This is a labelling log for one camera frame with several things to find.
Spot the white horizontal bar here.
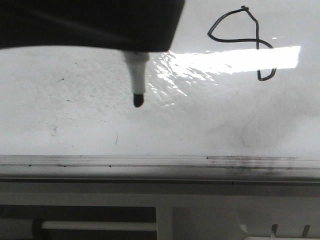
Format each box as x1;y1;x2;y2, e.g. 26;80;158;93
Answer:
41;220;157;232

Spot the white whiteboard marker black tip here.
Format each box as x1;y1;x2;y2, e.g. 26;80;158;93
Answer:
122;51;150;108

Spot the white whiteboard with aluminium frame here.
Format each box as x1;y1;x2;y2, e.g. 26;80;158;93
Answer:
0;0;320;182

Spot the white plastic frame below whiteboard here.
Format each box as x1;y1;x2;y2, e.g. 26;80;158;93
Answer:
0;181;320;240

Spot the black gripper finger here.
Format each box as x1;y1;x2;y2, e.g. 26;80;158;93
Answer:
0;0;185;52

